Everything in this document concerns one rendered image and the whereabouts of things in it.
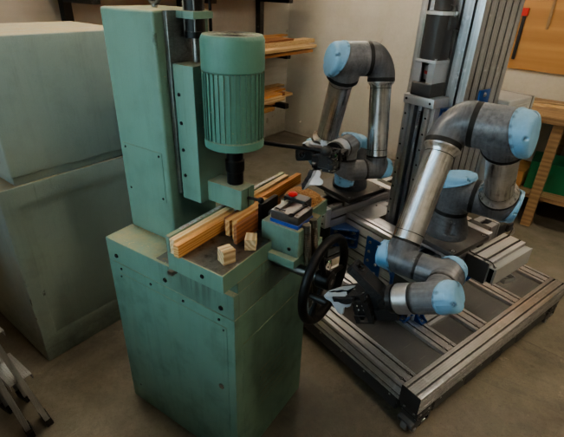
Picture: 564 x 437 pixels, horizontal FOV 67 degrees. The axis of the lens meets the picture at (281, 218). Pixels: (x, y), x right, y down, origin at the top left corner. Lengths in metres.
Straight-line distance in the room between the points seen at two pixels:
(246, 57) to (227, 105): 0.13
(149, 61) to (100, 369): 1.46
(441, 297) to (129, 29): 1.07
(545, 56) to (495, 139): 3.03
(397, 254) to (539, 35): 3.24
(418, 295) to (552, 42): 3.34
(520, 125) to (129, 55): 1.05
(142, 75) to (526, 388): 2.07
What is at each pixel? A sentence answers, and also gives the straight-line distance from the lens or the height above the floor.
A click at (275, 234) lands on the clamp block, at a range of 1.29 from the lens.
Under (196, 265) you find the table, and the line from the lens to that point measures 1.22.
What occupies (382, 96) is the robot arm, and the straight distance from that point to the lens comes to 1.61.
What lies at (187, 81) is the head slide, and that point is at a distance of 1.29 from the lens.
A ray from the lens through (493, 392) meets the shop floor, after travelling 2.30.
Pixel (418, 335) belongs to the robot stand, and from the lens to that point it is 2.09.
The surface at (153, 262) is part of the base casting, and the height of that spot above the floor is 0.79.
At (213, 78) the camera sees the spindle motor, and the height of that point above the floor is 1.37.
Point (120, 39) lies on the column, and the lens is 1.41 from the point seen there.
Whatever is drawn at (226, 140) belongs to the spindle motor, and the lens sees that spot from 1.23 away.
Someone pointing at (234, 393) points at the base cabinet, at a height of 0.40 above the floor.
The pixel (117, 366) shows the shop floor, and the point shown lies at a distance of 2.25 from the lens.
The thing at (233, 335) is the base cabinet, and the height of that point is 0.65.
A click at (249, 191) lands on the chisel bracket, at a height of 1.02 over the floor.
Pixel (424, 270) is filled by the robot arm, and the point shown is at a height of 0.99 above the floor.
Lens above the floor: 1.58
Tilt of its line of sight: 28 degrees down
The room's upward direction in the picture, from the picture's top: 2 degrees clockwise
